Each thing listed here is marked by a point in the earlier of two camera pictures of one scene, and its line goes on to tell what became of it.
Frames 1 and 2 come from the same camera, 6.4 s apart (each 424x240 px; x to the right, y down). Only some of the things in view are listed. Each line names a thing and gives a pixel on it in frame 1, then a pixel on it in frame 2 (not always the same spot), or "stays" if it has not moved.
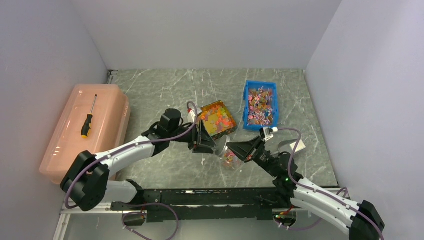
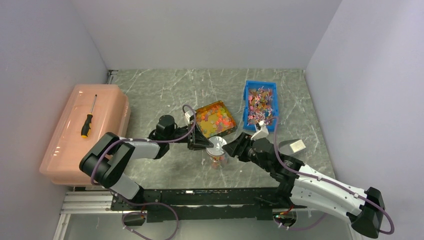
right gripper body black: [263, 159] stays
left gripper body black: [192, 138] stays
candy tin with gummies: [217, 119] stays
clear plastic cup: [229, 161] to [217, 161]
